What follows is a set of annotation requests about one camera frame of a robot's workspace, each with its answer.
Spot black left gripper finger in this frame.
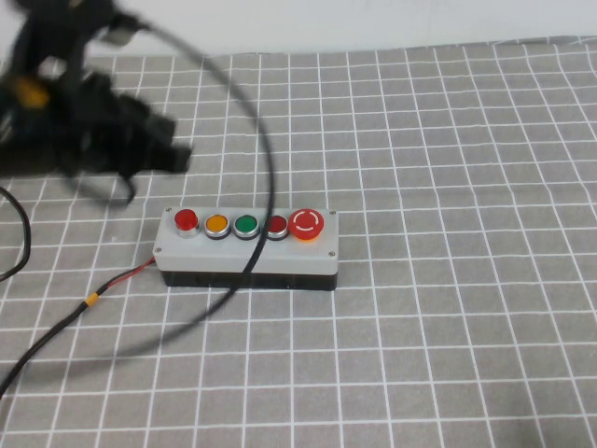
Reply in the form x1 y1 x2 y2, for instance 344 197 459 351
155 141 195 173
138 103 177 143

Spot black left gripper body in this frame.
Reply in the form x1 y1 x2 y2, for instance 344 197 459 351
59 73 160 181

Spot dark red push button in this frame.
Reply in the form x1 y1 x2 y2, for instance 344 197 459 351
263 214 290 243

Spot yellow push button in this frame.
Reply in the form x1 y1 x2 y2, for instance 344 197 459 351
203 213 231 242

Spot green push button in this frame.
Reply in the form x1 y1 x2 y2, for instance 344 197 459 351
232 213 261 242

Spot grey black button control box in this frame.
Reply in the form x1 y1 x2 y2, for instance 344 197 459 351
153 206 340 293

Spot red mushroom emergency stop button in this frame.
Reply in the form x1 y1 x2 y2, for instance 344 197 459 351
287 207 326 245

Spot red indicator lamp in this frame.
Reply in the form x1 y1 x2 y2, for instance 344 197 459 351
174 209 201 239

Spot grey white-checked tablecloth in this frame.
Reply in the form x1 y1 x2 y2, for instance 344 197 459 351
0 35 597 448

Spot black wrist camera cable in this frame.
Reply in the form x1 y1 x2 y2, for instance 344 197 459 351
92 13 278 364

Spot black looped cable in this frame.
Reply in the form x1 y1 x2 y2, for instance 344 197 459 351
0 185 34 283

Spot black red power cable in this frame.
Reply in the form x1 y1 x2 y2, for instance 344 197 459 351
0 258 160 400

